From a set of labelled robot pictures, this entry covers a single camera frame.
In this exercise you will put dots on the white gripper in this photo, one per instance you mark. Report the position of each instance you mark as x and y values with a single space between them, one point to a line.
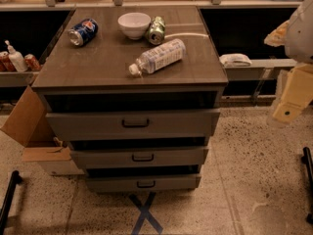
300 38

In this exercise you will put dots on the grey bottom drawer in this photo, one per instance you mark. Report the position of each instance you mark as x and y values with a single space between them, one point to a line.
145 183

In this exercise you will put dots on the grey drawer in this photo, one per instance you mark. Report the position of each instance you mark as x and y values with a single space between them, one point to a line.
119 158
133 125
145 183

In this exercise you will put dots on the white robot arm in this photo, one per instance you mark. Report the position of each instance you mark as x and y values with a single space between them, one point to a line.
299 42

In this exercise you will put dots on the grey top drawer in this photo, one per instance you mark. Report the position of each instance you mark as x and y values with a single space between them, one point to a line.
133 125

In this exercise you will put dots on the grey drawer cabinet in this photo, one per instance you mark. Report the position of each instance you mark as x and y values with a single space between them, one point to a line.
95 79

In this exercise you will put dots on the grey middle drawer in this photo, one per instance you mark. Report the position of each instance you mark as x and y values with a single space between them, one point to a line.
119 158

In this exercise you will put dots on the open cardboard box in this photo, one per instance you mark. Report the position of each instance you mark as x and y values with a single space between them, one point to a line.
27 124

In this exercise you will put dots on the grey right shelf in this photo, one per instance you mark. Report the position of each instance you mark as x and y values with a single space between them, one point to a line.
260 70

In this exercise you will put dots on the grey shelf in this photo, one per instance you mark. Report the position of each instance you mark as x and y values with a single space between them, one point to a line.
260 70
17 79

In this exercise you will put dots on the folded white cloth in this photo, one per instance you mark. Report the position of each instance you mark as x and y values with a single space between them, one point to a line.
235 60

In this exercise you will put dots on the black right base leg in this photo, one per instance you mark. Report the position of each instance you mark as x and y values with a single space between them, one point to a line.
308 162

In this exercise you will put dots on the black base leg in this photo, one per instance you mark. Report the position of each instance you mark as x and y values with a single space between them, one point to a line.
15 179
308 162

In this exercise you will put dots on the clear plastic water bottle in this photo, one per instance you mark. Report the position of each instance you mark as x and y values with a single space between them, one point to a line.
159 57

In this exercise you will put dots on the green soda can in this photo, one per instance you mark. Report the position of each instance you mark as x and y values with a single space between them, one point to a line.
156 31

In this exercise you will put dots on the white bowl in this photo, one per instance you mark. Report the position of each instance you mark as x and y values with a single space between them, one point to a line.
134 25

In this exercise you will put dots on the blue pepsi can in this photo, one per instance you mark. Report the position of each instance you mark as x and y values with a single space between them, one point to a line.
83 32

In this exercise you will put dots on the red soda can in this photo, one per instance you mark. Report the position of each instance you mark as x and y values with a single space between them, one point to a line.
32 62

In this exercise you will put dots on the white pump bottle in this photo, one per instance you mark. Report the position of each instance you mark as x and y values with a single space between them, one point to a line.
16 58

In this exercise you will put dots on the grey left shelf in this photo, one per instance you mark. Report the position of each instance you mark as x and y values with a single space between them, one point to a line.
17 79

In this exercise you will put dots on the red can at edge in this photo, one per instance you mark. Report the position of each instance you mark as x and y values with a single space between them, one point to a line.
5 63

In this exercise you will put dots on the black left base leg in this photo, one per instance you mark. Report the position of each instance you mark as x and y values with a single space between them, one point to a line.
15 179

